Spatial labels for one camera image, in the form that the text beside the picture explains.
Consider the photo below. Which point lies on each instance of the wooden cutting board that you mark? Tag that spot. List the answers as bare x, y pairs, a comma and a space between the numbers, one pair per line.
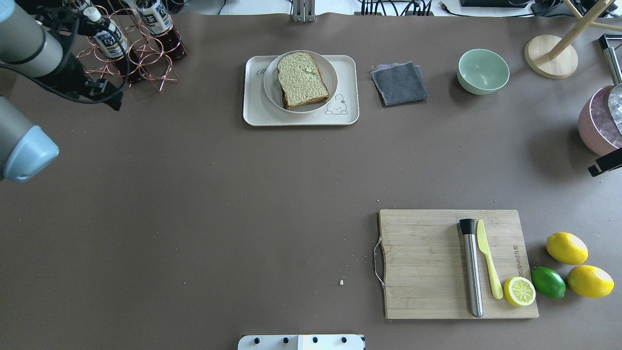
424, 274

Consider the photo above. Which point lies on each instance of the wooden cup tree stand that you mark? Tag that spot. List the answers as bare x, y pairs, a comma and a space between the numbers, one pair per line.
554, 57

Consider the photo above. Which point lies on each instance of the copper wire bottle rack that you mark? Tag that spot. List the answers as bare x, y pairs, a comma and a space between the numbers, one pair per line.
155, 67

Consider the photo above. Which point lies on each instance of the white plate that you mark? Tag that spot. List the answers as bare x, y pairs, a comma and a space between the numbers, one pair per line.
272, 87

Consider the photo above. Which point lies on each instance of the yellow lemon lower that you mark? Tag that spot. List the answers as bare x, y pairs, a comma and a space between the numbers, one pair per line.
590, 281

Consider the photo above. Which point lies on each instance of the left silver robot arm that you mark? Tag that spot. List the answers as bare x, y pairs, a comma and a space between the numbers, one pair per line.
37, 43

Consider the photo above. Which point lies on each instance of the dark drink bottle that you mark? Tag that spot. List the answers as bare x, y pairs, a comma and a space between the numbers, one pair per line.
156, 18
114, 45

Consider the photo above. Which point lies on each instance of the steel muddler black tip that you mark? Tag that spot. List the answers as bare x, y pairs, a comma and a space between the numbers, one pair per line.
468, 231

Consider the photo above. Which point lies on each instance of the dark drink bottle upper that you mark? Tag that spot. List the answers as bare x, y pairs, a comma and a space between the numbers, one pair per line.
156, 18

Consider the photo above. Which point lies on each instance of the bread slice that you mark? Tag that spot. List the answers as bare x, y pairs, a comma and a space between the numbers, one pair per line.
300, 78
305, 106

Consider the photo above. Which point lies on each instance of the green lime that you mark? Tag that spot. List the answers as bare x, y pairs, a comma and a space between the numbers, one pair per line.
548, 282

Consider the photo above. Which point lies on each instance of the half lemon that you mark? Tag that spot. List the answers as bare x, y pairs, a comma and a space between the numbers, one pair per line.
519, 291

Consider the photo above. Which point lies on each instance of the yellow plastic knife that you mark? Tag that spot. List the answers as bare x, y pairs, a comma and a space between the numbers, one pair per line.
483, 245

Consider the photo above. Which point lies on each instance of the yellow lemon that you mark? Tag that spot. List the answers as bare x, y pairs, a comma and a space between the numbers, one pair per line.
590, 281
567, 248

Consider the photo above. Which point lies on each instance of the yellow lemon upper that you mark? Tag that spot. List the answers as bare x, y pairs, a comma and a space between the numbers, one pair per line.
567, 248

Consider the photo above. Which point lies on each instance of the aluminium frame post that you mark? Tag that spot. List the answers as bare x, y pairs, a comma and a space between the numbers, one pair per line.
303, 11

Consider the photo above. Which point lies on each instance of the green bowl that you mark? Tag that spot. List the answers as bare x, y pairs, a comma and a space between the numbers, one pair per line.
482, 72

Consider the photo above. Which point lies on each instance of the cream rabbit tray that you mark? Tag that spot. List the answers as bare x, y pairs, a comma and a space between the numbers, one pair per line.
342, 108

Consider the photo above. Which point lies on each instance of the pink bowl with ice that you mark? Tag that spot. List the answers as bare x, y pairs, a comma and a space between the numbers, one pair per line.
596, 126

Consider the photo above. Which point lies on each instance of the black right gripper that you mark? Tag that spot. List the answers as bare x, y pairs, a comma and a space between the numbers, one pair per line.
605, 165

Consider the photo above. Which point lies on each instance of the grey folded cloth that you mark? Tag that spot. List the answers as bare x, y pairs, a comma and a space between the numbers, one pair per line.
399, 83

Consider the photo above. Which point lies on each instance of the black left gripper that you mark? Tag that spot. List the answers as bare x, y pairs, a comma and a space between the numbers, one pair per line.
73, 74

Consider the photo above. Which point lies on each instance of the steel ice scoop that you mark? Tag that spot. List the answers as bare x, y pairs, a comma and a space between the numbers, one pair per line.
609, 44

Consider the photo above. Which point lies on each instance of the dark drink bottle lower left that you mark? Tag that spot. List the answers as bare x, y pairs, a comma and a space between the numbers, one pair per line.
114, 45

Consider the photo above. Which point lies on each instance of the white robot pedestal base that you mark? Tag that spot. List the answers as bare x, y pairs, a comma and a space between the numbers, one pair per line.
303, 342

